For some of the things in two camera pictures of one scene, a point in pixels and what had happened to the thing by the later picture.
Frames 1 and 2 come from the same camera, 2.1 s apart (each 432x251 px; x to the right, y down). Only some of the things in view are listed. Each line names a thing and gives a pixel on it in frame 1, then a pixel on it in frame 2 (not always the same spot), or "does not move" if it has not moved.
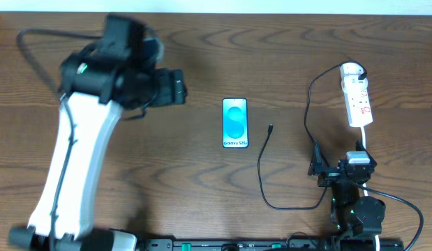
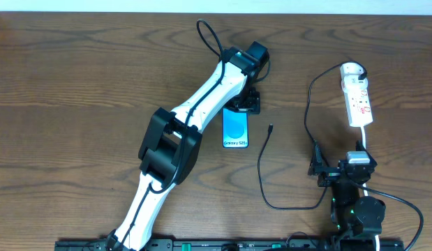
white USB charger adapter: [349, 72] does not move
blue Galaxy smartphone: [235, 123] does not move
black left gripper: [179, 88] → [244, 104]
